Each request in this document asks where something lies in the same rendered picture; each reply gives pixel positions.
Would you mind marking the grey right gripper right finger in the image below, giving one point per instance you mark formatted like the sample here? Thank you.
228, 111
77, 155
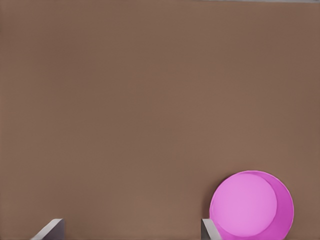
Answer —
209, 230

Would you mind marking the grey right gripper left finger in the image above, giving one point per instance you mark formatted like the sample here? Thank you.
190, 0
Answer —
53, 230

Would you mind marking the pink plate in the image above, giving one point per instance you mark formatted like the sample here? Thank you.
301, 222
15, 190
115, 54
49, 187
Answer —
247, 207

